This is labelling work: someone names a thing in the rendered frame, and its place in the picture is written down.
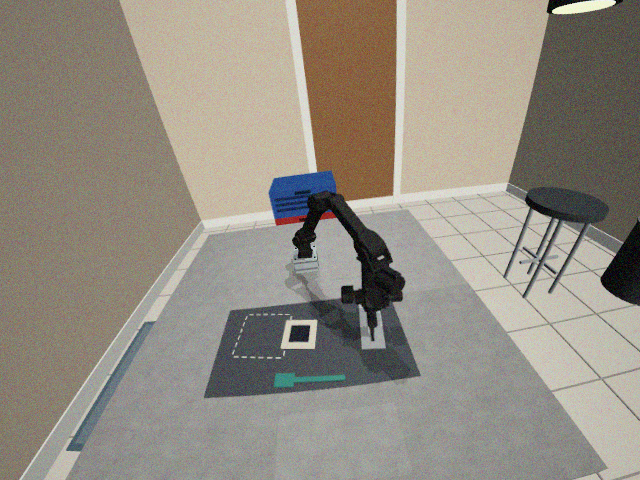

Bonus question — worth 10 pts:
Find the teal trowel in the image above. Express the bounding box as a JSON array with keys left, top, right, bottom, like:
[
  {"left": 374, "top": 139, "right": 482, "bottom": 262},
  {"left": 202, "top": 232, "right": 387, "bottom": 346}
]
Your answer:
[{"left": 273, "top": 373, "right": 346, "bottom": 388}]

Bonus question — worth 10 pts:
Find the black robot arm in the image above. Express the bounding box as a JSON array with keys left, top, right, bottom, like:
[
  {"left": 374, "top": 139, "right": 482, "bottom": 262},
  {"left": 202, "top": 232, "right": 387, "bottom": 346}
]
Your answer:
[{"left": 292, "top": 190, "right": 405, "bottom": 311}]

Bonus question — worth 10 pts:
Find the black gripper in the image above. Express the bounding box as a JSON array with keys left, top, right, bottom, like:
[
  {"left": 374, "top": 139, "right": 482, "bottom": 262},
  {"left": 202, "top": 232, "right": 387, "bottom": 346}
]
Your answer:
[{"left": 341, "top": 278, "right": 403, "bottom": 312}]

